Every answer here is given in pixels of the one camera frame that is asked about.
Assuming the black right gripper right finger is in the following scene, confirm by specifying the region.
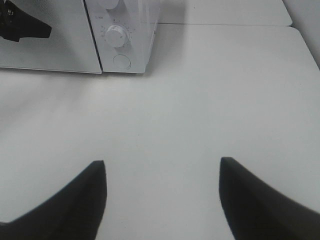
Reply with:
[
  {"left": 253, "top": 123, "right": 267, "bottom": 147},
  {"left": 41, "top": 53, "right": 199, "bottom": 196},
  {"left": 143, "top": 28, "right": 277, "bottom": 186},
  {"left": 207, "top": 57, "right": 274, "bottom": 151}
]
[{"left": 218, "top": 157, "right": 320, "bottom": 240}]

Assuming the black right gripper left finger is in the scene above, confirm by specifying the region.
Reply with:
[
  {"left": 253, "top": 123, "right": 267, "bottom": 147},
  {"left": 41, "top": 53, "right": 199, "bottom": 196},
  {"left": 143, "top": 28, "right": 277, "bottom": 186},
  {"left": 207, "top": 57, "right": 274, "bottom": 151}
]
[{"left": 0, "top": 160, "right": 107, "bottom": 240}]

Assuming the round door release button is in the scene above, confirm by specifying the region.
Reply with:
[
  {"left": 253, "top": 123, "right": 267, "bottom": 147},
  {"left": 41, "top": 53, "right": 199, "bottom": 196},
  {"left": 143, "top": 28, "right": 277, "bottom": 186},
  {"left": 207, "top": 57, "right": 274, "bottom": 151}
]
[{"left": 113, "top": 54, "right": 131, "bottom": 70}]

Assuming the white microwave door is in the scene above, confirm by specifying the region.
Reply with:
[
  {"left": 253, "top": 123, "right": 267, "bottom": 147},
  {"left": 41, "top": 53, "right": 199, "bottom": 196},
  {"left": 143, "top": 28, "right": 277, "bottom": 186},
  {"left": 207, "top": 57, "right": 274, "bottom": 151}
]
[{"left": 0, "top": 0, "right": 102, "bottom": 74}]

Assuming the white timer knob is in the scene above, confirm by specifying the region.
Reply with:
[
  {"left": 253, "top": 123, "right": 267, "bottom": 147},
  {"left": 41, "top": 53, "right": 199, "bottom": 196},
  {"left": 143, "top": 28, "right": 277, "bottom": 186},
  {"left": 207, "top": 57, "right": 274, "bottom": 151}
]
[{"left": 104, "top": 25, "right": 127, "bottom": 48}]

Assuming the white microwave oven body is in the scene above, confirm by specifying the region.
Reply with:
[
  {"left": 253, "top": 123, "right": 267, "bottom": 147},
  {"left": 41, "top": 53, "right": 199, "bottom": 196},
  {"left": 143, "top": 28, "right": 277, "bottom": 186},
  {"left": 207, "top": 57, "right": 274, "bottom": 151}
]
[{"left": 0, "top": 0, "right": 161, "bottom": 75}]

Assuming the upper white control knob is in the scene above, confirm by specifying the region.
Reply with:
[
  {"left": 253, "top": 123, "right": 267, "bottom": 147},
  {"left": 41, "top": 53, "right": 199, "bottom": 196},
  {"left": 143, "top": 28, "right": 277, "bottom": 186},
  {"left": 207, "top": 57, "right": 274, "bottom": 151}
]
[{"left": 98, "top": 0, "right": 120, "bottom": 10}]

